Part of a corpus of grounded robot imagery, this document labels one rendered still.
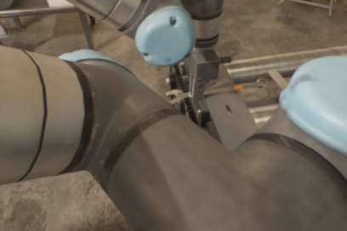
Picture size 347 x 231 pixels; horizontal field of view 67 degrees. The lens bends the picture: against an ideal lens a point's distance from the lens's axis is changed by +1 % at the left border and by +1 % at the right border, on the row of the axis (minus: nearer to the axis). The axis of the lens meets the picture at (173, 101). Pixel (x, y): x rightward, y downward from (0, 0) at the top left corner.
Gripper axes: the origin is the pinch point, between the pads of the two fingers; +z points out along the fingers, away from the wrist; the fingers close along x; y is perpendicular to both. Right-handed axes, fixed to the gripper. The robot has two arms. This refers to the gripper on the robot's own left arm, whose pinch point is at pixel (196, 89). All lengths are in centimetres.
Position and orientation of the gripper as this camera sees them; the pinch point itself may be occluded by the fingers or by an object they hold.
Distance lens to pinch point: 64.3
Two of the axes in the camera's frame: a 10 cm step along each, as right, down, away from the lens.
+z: 0.1, 7.0, 7.1
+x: -1.9, -7.0, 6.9
